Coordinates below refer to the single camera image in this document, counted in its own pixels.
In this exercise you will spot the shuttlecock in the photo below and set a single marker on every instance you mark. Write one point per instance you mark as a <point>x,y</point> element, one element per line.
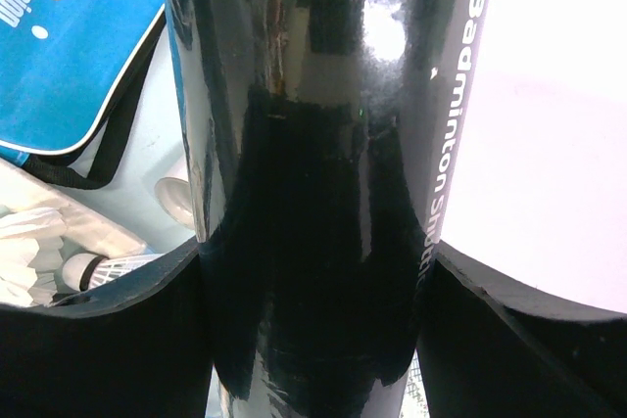
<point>40,265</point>
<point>174,196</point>

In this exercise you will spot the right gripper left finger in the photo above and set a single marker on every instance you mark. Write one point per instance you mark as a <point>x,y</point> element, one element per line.
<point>135,347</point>

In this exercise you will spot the black shuttlecock tube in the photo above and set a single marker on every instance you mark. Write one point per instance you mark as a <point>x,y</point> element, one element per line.
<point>321,138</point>

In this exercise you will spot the white racket left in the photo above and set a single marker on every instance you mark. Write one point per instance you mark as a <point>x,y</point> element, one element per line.
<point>86,227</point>

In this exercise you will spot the black racket bag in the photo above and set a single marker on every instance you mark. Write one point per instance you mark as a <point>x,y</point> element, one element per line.
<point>115,124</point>

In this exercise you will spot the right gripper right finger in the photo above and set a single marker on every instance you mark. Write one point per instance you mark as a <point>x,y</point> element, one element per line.
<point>491,346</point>

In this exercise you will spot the blue racket bag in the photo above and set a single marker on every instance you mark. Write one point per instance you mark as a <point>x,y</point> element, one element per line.
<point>62,63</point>

